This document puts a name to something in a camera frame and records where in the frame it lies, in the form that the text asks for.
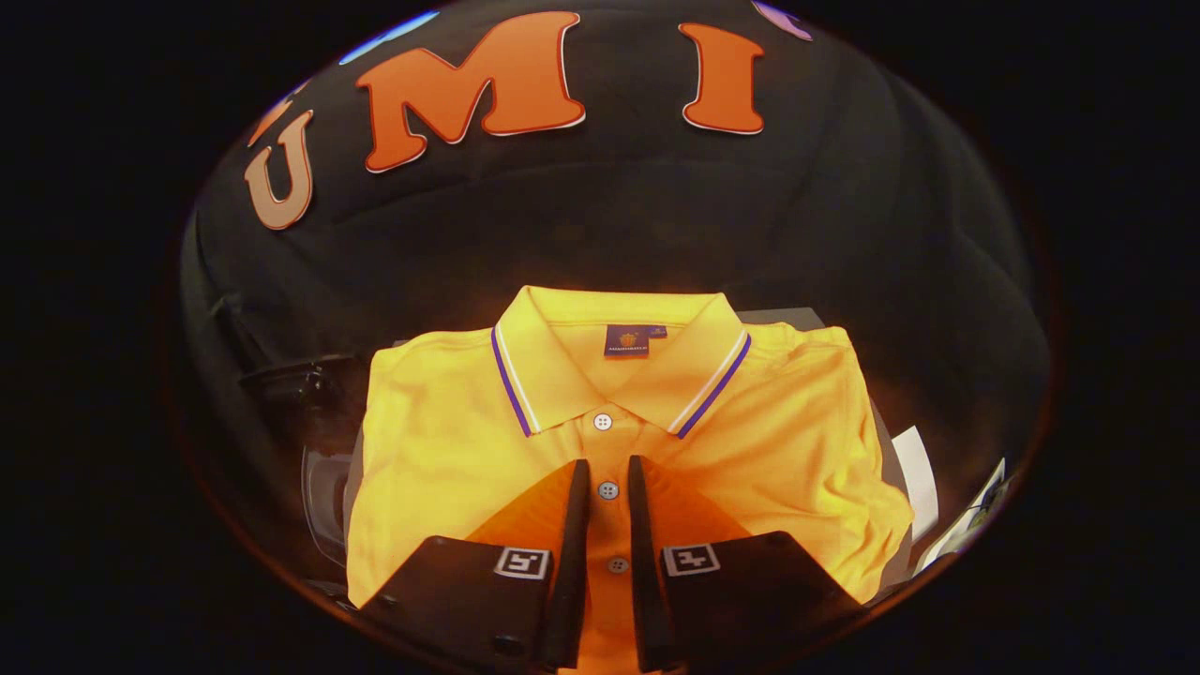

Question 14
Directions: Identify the white paper sheet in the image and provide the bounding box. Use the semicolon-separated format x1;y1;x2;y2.
891;427;940;545

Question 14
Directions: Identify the yellow polo shirt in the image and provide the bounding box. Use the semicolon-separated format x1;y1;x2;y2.
345;284;915;675

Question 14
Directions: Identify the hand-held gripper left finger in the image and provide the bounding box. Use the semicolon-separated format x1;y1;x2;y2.
359;457;593;671

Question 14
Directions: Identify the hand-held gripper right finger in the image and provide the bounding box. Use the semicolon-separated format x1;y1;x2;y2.
628;455;870;674

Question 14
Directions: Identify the white printed panel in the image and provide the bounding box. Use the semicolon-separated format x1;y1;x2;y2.
914;457;1009;573

